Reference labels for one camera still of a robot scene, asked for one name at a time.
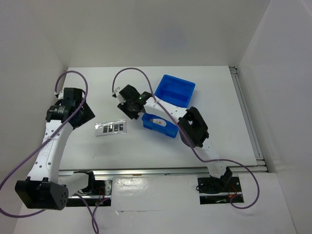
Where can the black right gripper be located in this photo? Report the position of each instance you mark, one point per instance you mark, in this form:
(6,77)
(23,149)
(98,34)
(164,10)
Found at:
(123,108)

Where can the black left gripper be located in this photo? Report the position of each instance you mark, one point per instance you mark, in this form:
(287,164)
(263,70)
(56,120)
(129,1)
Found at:
(87,115)

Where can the white oval makeup sponge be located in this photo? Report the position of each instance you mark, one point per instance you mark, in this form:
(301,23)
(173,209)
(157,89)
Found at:
(158,121)

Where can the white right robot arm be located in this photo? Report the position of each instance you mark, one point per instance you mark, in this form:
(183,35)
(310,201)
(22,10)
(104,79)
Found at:
(192,128)

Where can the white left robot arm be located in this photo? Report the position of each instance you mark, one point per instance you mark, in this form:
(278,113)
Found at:
(42,188)

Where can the hair pin card in plastic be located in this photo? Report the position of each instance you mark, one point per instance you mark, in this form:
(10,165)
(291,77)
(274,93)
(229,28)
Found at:
(111,128)

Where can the blue divided plastic bin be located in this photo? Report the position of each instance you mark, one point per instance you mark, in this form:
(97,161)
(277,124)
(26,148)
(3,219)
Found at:
(175,91)

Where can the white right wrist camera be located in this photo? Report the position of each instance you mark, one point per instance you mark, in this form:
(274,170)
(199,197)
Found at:
(116,94)

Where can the front aluminium rail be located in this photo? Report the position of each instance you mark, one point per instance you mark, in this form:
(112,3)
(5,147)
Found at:
(151,172)

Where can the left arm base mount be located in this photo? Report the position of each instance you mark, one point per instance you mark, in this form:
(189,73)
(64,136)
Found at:
(98,192)

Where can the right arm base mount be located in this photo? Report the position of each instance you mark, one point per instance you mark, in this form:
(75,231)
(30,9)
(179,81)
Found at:
(211,193)

